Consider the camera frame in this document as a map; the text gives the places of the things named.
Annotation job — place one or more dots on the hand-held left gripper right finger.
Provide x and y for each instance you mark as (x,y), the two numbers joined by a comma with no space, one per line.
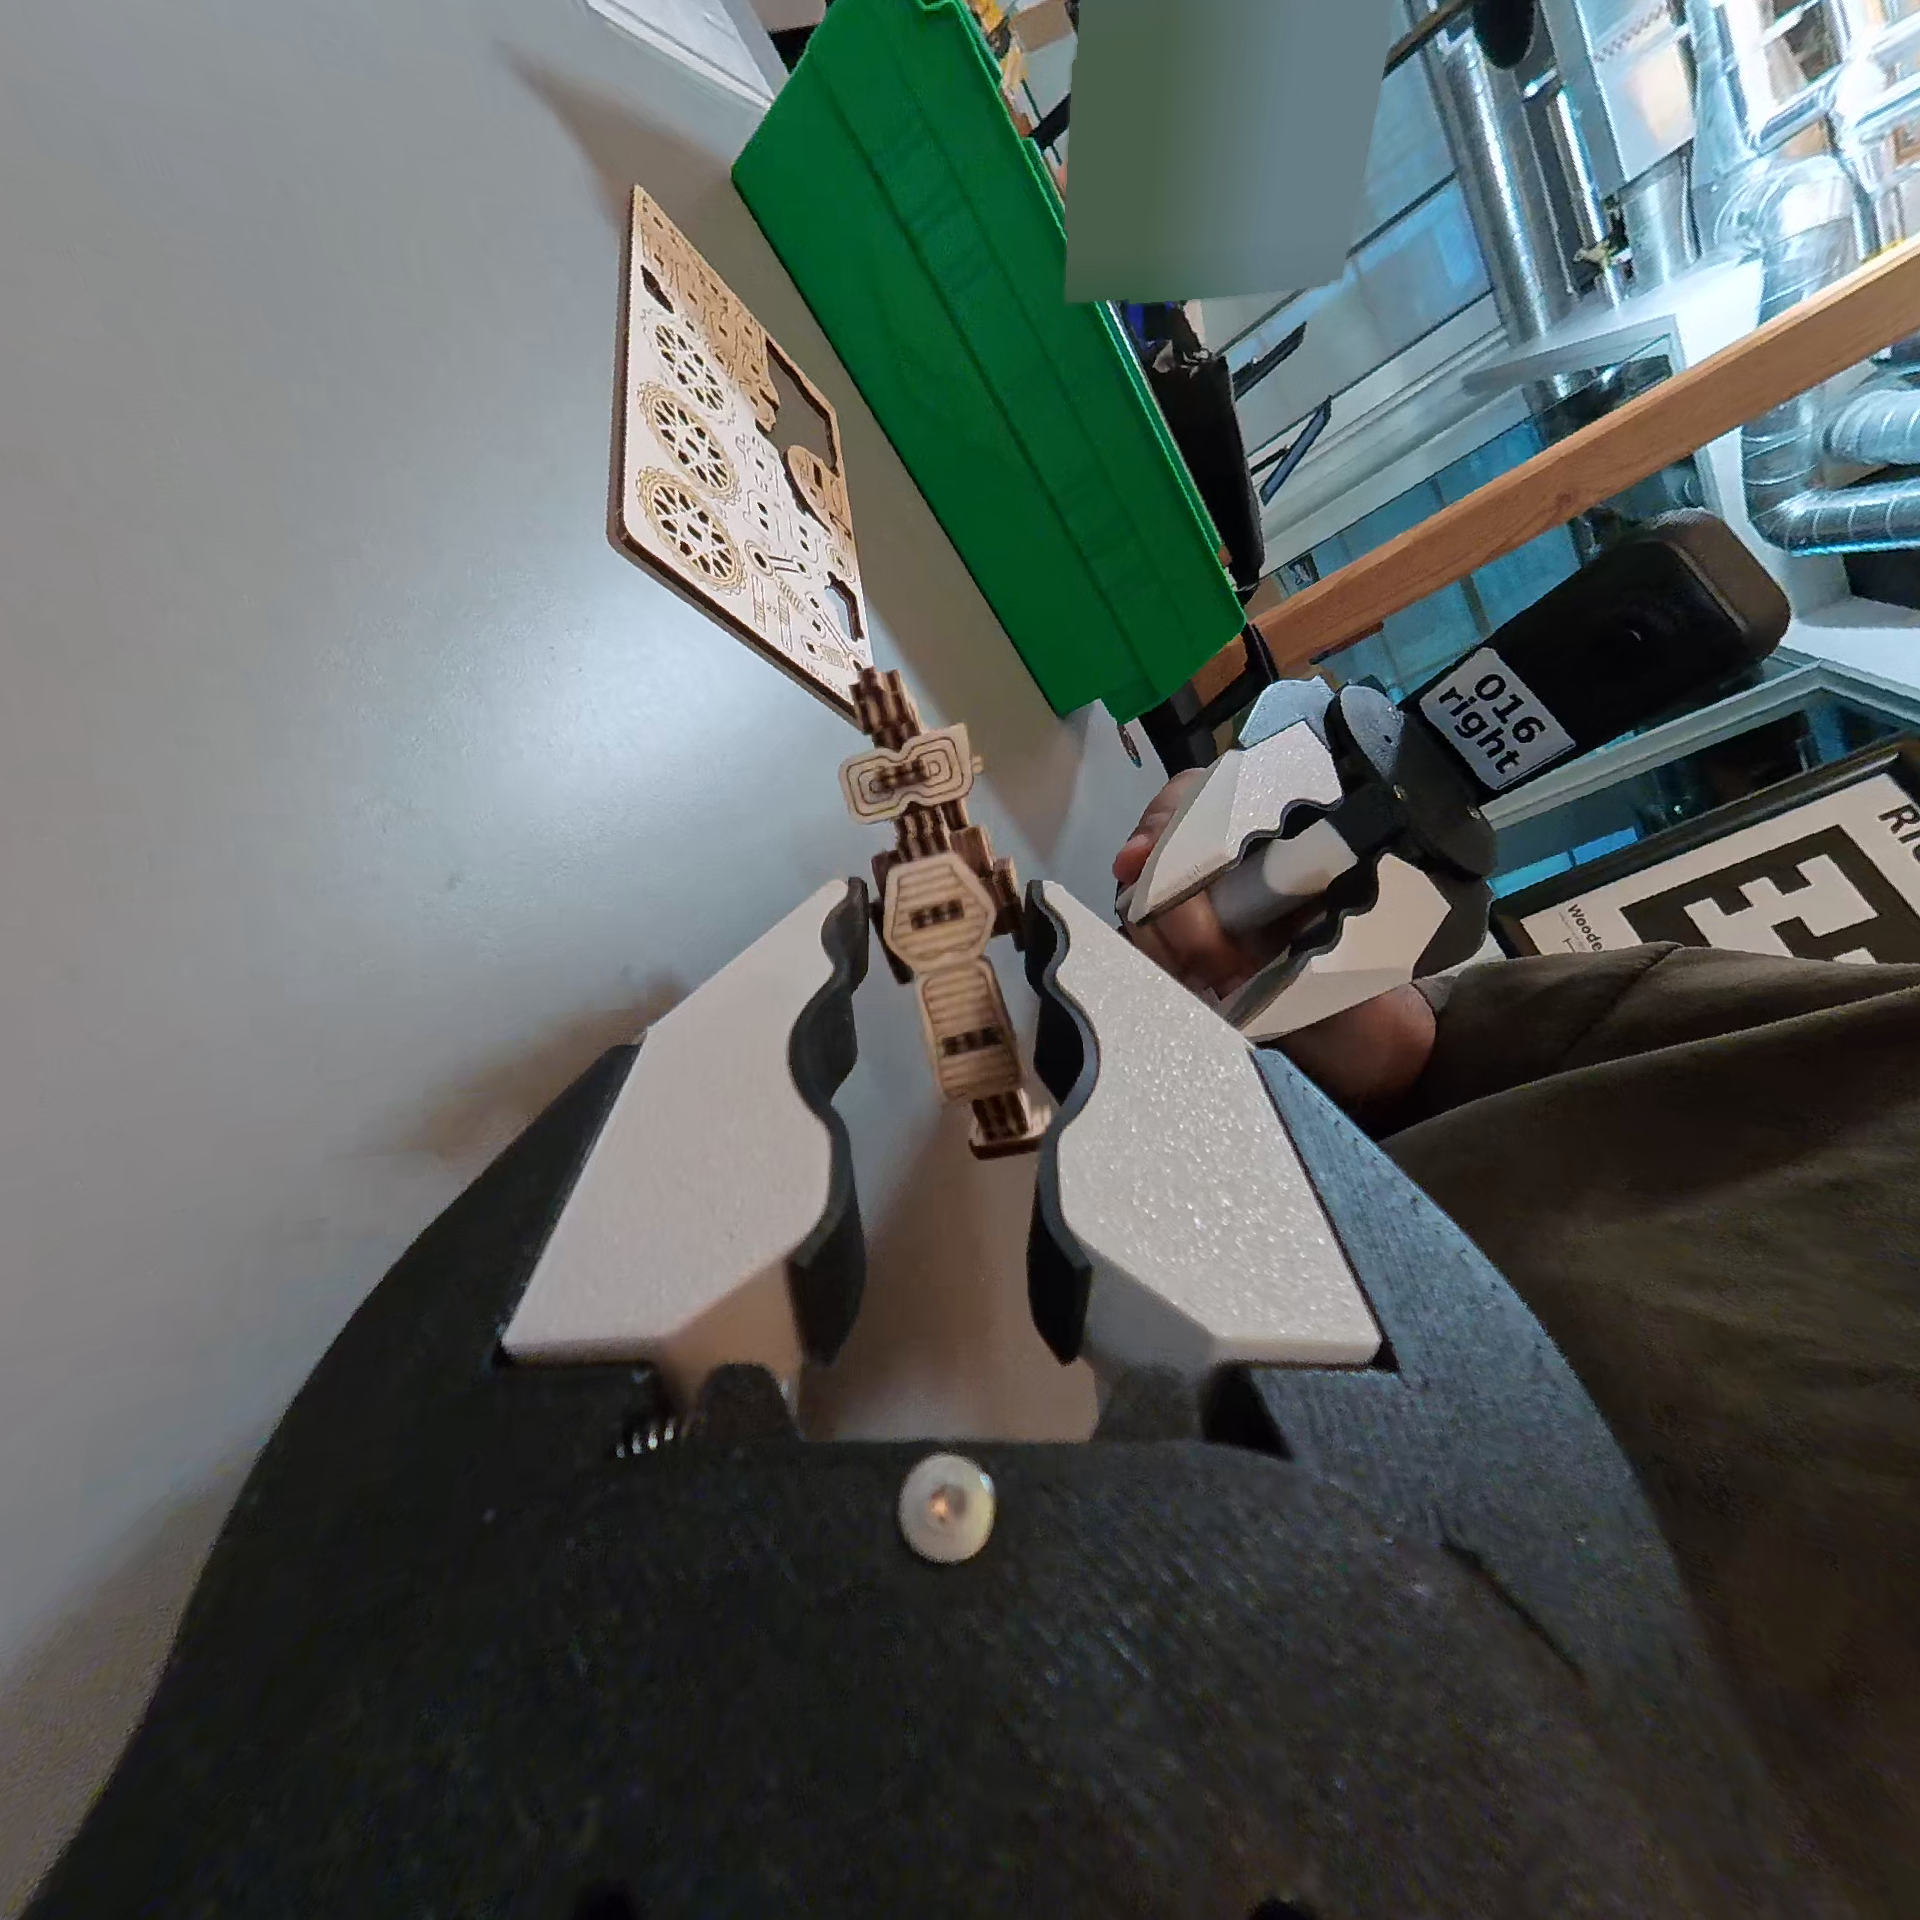
(1200,1202)

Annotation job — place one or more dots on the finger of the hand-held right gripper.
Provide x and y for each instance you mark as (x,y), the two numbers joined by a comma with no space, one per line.
(1215,810)
(1395,945)

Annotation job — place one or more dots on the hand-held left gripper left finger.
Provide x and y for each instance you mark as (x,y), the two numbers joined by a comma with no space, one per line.
(691,1186)

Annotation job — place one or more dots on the layered wooden model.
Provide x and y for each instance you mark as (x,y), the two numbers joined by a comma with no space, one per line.
(939,916)

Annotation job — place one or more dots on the wooden gear parts sheet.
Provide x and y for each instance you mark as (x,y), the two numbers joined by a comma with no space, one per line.
(691,452)

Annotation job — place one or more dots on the grey desk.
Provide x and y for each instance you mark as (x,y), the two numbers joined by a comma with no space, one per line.
(300,599)

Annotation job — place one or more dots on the person's right hand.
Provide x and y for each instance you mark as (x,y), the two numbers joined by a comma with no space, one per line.
(1365,1059)

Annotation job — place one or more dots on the framed tag sign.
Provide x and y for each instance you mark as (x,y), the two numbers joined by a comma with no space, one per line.
(1724,885)

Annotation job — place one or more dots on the black monitor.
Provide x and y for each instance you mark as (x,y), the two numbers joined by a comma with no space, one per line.
(1215,465)

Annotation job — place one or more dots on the person's shirt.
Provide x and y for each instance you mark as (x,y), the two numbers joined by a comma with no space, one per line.
(1651,1202)

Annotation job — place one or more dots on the wooden beam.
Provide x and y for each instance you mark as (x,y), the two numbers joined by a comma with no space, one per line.
(1575,465)

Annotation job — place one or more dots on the green plastic bin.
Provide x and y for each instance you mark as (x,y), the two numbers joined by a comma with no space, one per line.
(975,331)

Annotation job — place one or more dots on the silver duct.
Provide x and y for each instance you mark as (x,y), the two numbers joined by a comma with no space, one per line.
(1517,182)
(1838,465)

